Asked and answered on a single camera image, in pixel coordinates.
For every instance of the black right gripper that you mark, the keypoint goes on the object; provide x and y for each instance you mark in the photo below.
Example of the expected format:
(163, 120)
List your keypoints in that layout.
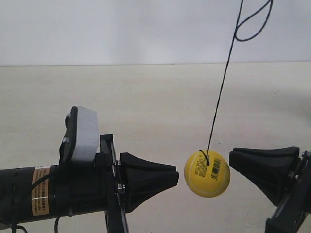
(269, 170)

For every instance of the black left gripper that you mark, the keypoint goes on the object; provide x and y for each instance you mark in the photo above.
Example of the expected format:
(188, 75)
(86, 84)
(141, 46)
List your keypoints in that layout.
(97, 186)

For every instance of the yellow tennis ball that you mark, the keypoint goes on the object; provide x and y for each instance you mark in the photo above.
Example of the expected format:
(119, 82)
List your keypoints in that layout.
(207, 174)

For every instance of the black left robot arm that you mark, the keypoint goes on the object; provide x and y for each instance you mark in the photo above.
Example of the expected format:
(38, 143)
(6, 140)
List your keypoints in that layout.
(24, 195)

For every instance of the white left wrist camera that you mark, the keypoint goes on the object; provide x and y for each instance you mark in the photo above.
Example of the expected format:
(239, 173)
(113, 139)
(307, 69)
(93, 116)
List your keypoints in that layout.
(81, 139)

